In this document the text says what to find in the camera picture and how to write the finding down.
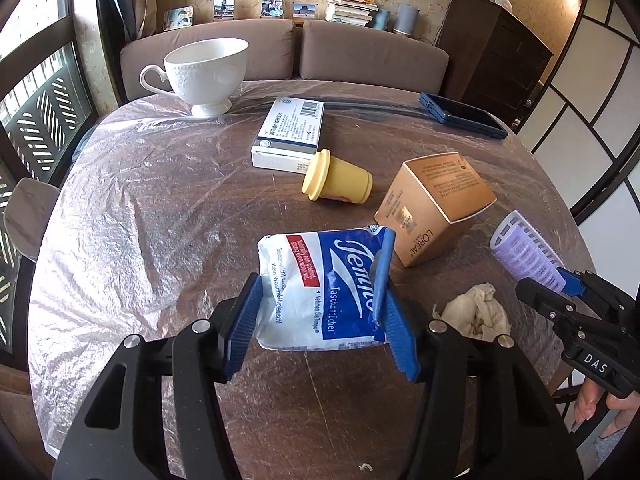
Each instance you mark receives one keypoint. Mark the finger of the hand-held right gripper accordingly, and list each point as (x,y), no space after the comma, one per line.
(572,282)
(542,300)

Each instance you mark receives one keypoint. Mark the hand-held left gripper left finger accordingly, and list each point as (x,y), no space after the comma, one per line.
(245,320)

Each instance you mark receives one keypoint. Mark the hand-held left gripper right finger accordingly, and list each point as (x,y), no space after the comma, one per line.
(400,330)

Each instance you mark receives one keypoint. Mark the purple hair roller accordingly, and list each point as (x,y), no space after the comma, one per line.
(525,250)

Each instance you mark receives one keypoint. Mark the blue white tissue packet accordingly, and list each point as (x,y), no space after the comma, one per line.
(325,285)

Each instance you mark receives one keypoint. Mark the person's right hand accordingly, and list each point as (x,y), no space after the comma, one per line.
(587,402)

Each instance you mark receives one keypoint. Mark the crumpled beige tissue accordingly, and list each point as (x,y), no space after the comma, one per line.
(475,310)

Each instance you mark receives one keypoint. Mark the gold carton box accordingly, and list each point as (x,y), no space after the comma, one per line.
(430,200)

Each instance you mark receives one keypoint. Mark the clear plastic table cover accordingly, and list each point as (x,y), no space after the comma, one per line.
(150,210)

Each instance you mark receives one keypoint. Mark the yellow plastic cup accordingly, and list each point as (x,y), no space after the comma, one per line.
(345,180)

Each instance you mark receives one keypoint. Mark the white panel sliding screen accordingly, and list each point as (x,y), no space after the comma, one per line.
(600,85)

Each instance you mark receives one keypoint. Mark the white printed medicine box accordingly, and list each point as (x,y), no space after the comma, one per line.
(290,125)

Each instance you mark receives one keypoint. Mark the tablet in blue case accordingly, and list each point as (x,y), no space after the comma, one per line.
(460,112)

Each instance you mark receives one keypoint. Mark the dark wooden dresser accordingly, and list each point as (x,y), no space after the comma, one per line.
(500,60)

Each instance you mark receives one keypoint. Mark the grey chair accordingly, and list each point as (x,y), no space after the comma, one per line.
(30,215)

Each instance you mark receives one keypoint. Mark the white embossed cup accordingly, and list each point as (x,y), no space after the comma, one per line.
(205,70)

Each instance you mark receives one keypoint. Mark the brown sofa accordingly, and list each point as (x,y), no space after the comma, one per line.
(298,67)

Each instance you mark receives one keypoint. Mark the brown sofa back cushion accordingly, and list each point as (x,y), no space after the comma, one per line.
(370,55)
(270,50)

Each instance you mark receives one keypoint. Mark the white round lamp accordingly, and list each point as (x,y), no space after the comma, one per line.
(503,2)

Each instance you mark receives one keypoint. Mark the balcony railing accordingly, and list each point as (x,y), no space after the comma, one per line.
(45,110)

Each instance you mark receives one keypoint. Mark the light blue canister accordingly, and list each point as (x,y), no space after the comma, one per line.
(382,20)

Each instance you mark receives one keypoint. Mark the grey cylinder speaker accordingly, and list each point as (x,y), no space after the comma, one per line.
(406,19)

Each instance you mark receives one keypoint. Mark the stack of books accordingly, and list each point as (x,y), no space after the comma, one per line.
(350,7)

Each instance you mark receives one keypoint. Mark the beige curtain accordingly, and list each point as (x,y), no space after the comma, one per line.
(142,0)

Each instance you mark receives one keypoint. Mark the dark curtain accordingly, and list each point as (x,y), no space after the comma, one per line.
(115,0)

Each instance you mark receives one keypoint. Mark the dark framed window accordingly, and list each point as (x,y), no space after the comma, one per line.
(30,10)

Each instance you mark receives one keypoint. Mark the rounded photo frame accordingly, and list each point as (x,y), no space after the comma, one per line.
(178,18)

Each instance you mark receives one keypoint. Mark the clear standing photo frame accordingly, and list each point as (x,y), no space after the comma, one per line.
(224,7)
(272,5)

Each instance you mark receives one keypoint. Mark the clear building photo frame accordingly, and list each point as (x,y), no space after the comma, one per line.
(303,11)

